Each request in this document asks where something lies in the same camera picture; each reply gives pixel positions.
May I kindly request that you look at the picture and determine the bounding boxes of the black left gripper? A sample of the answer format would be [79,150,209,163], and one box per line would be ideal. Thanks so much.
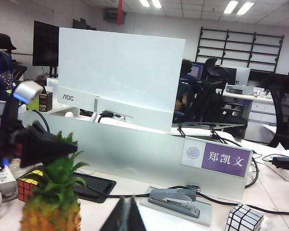
[0,126,79,169]

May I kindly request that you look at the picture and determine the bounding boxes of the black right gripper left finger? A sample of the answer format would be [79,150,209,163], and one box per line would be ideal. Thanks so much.
[100,196,129,231]

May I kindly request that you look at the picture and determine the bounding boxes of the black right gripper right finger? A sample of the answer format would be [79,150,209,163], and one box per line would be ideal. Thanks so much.
[129,196,147,231]

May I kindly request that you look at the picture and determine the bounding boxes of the orange pineapple with green leaves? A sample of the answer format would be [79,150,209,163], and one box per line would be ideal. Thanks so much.
[19,131,89,231]

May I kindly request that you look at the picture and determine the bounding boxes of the grey stapler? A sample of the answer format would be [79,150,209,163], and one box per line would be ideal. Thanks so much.
[148,188,200,218]

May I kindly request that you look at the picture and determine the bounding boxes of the coloured Rubik's cube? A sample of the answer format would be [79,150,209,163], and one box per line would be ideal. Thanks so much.
[16,169,45,202]

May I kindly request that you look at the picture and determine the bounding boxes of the green and black carton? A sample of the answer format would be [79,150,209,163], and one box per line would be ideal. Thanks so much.
[28,91,54,113]

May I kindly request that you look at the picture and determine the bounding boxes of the white power strip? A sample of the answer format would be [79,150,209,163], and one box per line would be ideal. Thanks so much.
[266,161,289,183]
[0,165,17,203]

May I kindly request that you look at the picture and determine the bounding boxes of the frosted glass desk partition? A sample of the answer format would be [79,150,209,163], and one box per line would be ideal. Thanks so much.
[0,100,253,203]

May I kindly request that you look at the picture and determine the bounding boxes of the blue patterned board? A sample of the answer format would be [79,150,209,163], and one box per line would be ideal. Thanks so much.
[0,50,16,97]

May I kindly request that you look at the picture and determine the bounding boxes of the large black display screen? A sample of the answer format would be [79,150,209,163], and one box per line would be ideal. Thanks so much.
[32,20,60,67]

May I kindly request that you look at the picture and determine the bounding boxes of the purple and white name plate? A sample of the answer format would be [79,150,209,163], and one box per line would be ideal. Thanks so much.
[181,139,252,178]

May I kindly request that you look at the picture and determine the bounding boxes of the white AOC monitor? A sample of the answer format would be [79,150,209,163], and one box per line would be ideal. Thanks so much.
[57,27,186,132]

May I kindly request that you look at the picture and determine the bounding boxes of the black hat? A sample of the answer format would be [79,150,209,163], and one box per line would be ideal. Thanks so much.
[0,33,17,61]

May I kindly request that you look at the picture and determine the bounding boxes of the silver mirror cube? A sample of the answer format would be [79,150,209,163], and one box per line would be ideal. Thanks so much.
[227,203,264,231]

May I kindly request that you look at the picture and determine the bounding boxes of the black laptop stand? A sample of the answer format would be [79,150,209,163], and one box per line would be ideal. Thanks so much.
[177,121,231,143]

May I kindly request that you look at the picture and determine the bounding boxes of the person in dark blue shirt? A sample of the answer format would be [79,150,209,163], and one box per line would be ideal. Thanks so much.
[172,59,202,123]

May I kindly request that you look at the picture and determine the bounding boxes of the black office chair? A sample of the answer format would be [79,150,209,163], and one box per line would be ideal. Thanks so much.
[194,57,248,141]

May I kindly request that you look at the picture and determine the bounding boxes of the black ceiling-mounted box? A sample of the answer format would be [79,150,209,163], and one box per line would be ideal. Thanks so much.
[103,7,126,25]

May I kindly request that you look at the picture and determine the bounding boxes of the red vertical pipe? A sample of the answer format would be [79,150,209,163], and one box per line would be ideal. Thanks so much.
[117,0,124,25]

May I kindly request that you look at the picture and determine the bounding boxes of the black power adapter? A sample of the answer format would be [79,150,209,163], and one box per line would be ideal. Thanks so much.
[271,156,289,170]

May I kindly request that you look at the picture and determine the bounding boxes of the white desk with drawers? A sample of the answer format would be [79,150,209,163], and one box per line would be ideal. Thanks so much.
[222,84,277,145]

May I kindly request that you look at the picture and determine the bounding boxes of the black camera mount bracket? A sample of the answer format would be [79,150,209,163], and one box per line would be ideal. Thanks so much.
[0,96,25,138]

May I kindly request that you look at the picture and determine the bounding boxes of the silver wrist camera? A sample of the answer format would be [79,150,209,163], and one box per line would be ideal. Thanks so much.
[14,80,44,104]

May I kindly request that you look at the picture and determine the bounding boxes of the black wall rack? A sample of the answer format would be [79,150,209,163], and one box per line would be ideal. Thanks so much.
[196,26,285,73]

